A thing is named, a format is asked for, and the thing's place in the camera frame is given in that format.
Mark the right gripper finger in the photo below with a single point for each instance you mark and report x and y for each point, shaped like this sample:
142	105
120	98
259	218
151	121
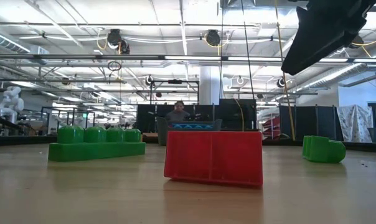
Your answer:
315	40

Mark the green two-stud block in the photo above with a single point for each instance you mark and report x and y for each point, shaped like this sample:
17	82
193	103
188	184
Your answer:
323	150

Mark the red two-stud block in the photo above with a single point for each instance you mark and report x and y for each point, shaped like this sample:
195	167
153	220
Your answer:
213	158

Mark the green four-stud block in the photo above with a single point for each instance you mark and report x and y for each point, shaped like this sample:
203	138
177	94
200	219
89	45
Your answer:
96	151

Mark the dark blue partition panels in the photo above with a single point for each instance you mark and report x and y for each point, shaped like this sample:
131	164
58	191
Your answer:
306	121

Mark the white patterned cloth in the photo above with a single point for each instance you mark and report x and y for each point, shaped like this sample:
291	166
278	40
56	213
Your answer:
354	123

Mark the red shelf rack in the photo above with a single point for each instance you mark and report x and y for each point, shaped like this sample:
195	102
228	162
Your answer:
270	126

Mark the black computer case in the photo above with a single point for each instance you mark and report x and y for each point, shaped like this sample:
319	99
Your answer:
237	115

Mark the white pillar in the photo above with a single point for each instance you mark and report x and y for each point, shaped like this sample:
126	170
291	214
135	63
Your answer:
209	85

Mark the person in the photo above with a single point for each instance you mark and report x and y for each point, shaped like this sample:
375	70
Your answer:
178	112

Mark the grey storage bin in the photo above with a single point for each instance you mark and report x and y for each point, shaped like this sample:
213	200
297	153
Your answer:
162	133

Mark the black desk partition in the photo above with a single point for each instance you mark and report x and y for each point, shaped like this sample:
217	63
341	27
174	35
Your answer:
147	116

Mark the small black ceiling reel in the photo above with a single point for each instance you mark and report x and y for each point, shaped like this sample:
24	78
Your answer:
124	47

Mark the long ceiling light bar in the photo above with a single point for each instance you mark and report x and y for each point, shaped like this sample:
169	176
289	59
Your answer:
82	57

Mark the black metal rig frame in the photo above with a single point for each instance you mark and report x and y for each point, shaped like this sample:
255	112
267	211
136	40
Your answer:
175	81

